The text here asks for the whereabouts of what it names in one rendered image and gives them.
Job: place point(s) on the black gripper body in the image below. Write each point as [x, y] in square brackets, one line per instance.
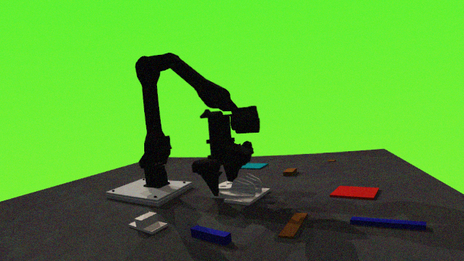
[212, 164]

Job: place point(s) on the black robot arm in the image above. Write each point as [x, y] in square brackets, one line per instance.
[157, 147]

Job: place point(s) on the red flat plate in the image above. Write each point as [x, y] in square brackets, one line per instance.
[363, 193]

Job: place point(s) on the teal rectangular plate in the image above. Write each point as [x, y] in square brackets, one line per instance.
[255, 166]

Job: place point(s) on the brown flat rectangular plate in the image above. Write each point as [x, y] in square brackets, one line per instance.
[290, 230]

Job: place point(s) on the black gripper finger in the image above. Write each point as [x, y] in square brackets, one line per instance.
[231, 171]
[212, 181]

